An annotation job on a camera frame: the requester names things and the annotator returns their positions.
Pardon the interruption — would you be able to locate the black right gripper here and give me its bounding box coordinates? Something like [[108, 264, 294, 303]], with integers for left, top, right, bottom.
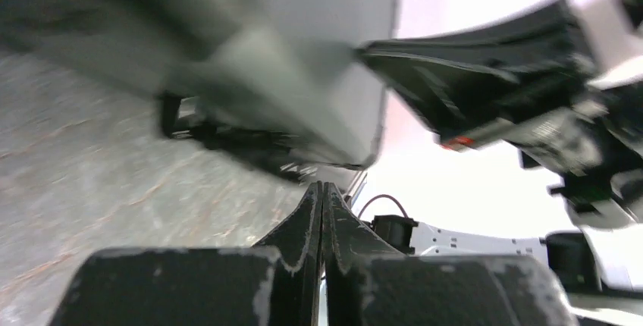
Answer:
[[356, 0, 642, 214]]

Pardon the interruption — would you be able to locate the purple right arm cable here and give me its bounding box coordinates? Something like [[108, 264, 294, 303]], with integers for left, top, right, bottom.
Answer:
[[357, 193, 409, 220]]

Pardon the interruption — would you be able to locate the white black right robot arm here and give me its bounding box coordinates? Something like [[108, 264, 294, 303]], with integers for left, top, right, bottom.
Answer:
[[358, 0, 642, 325]]

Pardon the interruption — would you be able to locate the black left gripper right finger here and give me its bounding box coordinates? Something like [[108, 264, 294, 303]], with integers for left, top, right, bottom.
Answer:
[[321, 183, 577, 326]]

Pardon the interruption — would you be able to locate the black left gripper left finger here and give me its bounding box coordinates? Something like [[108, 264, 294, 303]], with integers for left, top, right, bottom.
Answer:
[[51, 183, 323, 326]]

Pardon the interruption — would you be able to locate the black poker case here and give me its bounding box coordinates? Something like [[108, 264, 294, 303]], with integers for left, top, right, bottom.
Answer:
[[1, 0, 397, 179]]

